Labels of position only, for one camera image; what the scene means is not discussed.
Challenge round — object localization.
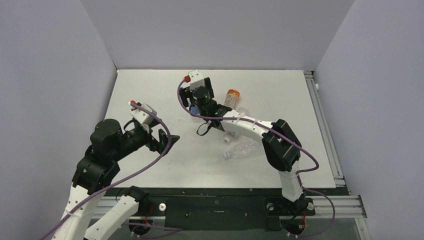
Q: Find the white blue label bottle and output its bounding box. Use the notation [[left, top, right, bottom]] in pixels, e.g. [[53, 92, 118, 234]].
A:
[[223, 107, 250, 144]]

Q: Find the aluminium table edge rail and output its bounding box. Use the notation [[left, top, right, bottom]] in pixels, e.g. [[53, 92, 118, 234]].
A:
[[303, 71, 371, 240]]

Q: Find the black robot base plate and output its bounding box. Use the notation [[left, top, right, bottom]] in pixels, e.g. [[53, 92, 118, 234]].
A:
[[99, 187, 316, 233]]

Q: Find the orange drink bottle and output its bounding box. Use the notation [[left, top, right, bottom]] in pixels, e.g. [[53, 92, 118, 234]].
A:
[[223, 89, 240, 109]]

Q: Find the clear empty plastic bottle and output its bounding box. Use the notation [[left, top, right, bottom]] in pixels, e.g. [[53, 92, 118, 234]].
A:
[[222, 140, 265, 160]]

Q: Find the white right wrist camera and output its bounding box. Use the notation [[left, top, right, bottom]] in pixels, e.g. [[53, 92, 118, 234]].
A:
[[184, 69, 205, 92]]

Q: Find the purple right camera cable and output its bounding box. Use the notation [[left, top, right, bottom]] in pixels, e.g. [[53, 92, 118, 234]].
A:
[[176, 78, 320, 196]]

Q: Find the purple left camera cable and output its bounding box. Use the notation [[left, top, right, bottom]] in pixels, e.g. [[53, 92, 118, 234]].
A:
[[39, 102, 173, 240]]

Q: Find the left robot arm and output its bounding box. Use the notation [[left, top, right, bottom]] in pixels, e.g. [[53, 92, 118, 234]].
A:
[[49, 117, 180, 240]]

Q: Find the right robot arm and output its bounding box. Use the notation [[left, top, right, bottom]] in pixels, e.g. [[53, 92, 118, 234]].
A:
[[177, 76, 320, 214]]

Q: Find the purple camera cable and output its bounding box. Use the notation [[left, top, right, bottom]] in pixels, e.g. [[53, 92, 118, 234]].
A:
[[176, 78, 320, 196], [39, 102, 173, 240]]

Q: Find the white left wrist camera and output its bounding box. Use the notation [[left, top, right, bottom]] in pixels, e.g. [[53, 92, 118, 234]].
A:
[[128, 100, 157, 126]]

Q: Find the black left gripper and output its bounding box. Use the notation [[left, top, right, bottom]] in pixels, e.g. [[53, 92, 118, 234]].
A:
[[112, 116, 180, 160]]

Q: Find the blue label water bottle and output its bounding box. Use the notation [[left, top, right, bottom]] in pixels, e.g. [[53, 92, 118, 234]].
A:
[[188, 105, 200, 116]]

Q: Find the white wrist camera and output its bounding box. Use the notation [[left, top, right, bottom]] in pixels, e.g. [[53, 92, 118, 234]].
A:
[[184, 69, 205, 92], [128, 100, 157, 126]]

